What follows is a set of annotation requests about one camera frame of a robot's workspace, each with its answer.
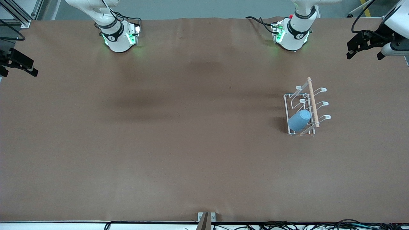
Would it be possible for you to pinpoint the blue plastic cup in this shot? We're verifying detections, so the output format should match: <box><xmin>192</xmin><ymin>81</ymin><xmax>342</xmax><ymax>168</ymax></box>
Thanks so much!
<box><xmin>288</xmin><ymin>109</ymin><xmax>311</xmax><ymax>131</ymax></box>

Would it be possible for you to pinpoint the brown paper table cover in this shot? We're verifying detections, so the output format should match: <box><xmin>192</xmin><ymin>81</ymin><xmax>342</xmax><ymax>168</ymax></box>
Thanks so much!
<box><xmin>0</xmin><ymin>16</ymin><xmax>409</xmax><ymax>223</ymax></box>

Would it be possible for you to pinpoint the aluminium frame profile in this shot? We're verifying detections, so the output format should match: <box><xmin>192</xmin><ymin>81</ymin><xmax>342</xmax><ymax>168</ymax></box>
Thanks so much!
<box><xmin>0</xmin><ymin>0</ymin><xmax>42</xmax><ymax>28</ymax></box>

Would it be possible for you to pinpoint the white wire cup holder rack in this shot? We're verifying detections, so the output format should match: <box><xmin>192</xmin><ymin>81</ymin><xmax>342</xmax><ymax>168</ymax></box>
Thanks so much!
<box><xmin>284</xmin><ymin>77</ymin><xmax>332</xmax><ymax>137</ymax></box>

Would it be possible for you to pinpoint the black left base cable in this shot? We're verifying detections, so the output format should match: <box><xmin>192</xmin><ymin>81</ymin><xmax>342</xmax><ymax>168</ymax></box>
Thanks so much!
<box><xmin>245</xmin><ymin>16</ymin><xmax>279</xmax><ymax>34</ymax></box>

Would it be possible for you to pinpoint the black base cable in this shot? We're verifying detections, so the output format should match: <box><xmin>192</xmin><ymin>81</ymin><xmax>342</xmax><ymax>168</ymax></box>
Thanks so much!
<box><xmin>245</xmin><ymin>16</ymin><xmax>279</xmax><ymax>34</ymax></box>
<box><xmin>112</xmin><ymin>11</ymin><xmax>142</xmax><ymax>29</ymax></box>

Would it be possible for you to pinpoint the black right base cable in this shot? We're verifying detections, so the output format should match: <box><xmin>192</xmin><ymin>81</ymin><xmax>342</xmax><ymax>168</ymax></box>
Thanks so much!
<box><xmin>112</xmin><ymin>11</ymin><xmax>142</xmax><ymax>29</ymax></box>

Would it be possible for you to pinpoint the black cable bundle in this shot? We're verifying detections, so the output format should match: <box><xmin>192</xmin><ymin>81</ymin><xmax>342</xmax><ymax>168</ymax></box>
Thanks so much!
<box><xmin>211</xmin><ymin>219</ymin><xmax>409</xmax><ymax>230</ymax></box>

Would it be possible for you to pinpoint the small metal bracket plate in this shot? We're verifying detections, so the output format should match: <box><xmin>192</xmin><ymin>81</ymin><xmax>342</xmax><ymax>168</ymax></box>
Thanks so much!
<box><xmin>197</xmin><ymin>212</ymin><xmax>216</xmax><ymax>222</ymax></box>

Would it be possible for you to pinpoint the dark camera mount post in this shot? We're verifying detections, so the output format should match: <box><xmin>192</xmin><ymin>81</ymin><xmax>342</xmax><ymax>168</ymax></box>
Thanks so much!
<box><xmin>196</xmin><ymin>213</ymin><xmax>212</xmax><ymax>230</ymax></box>

